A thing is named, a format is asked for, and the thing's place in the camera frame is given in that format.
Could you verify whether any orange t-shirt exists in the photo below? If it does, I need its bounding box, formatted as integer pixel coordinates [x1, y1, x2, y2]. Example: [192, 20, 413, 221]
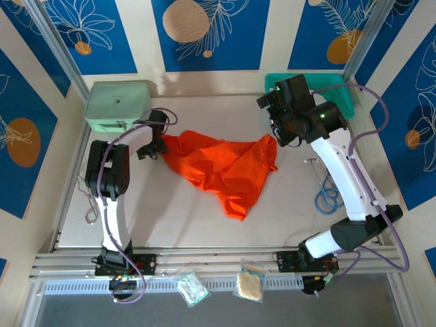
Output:
[161, 130, 279, 221]

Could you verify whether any teal plastic basket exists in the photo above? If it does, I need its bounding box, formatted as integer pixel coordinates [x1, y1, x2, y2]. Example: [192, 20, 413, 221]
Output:
[264, 73, 356, 119]

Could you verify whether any mint green storage case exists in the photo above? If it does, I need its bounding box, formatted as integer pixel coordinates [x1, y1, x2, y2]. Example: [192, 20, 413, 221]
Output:
[84, 80, 153, 133]

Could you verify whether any plastic bag with green-white parts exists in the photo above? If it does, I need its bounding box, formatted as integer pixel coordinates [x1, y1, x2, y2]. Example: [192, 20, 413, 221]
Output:
[176, 272, 209, 309]

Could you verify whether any plastic bag with beige sponge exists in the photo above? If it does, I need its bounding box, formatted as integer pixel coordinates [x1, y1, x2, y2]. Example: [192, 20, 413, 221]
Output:
[232, 259, 267, 302]

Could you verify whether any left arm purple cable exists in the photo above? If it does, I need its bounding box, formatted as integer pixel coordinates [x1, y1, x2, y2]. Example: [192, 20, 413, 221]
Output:
[97, 108, 178, 304]

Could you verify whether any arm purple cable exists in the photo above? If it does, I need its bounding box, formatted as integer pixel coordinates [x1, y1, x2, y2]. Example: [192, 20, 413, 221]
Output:
[311, 83, 411, 297]
[97, 108, 178, 304]

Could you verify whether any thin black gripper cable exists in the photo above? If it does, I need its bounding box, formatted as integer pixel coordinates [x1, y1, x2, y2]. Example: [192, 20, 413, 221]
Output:
[279, 132, 302, 148]

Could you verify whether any thin grey wire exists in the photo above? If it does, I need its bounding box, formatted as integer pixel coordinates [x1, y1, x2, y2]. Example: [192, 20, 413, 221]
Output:
[302, 157, 328, 191]

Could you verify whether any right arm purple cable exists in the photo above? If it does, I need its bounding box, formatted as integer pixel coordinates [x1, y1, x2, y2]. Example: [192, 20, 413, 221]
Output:
[311, 83, 411, 297]

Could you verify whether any aluminium side rail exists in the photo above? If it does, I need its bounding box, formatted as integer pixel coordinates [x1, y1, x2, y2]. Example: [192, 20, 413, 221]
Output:
[352, 81, 392, 246]
[49, 125, 93, 253]

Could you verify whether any blue coiled cable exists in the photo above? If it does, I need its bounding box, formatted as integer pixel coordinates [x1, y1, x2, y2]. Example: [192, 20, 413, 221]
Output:
[313, 175, 345, 215]

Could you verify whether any aluminium corner post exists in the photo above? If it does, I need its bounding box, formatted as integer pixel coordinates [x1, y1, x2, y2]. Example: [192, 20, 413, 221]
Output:
[23, 0, 90, 100]
[343, 0, 393, 81]

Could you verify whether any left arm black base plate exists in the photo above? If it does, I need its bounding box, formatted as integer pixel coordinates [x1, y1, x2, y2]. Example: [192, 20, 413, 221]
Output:
[94, 253, 157, 277]

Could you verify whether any aluminium frame rail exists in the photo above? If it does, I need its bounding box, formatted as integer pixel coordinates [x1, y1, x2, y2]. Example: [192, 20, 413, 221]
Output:
[29, 245, 403, 279]

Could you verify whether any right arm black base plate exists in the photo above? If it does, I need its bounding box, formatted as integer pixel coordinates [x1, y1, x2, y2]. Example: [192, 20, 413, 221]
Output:
[274, 251, 340, 273]

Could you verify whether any white slotted cable duct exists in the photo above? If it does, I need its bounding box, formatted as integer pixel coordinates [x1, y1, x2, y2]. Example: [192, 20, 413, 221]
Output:
[40, 275, 304, 296]

